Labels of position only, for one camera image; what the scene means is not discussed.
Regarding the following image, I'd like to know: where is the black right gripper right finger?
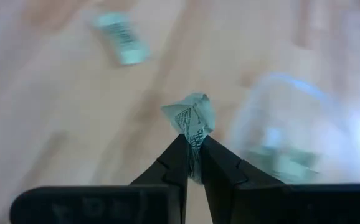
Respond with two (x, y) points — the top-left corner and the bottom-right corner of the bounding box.
(200, 135), (285, 224)

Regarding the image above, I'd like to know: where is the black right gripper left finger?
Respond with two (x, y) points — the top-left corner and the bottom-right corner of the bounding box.
(131, 134), (189, 224)

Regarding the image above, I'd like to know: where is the pale green Stevia sweetener packet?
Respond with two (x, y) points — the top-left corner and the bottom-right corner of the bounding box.
(245, 146), (321, 184)
(93, 11), (151, 66)
(161, 92), (216, 184)

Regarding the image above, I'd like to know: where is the clear plastic bin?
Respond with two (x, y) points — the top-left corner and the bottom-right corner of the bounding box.
(229, 73), (360, 185)

